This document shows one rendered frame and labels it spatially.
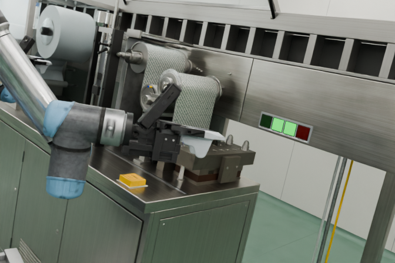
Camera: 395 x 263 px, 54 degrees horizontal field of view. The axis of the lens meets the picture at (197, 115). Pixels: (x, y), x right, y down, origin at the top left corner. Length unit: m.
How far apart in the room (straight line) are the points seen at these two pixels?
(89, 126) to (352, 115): 1.03
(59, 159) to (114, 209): 0.72
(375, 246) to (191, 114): 0.90
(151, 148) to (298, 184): 3.58
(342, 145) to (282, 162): 2.87
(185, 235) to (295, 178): 2.92
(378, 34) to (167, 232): 1.03
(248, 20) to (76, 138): 1.22
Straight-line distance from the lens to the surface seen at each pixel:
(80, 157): 0.80
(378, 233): 1.71
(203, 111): 1.73
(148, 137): 0.80
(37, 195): 2.04
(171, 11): 2.21
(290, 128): 1.63
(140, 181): 1.42
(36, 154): 2.04
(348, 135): 1.53
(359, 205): 4.07
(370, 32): 1.55
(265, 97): 1.71
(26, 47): 1.80
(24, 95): 0.91
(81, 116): 0.78
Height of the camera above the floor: 1.39
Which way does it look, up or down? 8 degrees down
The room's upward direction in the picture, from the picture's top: 12 degrees clockwise
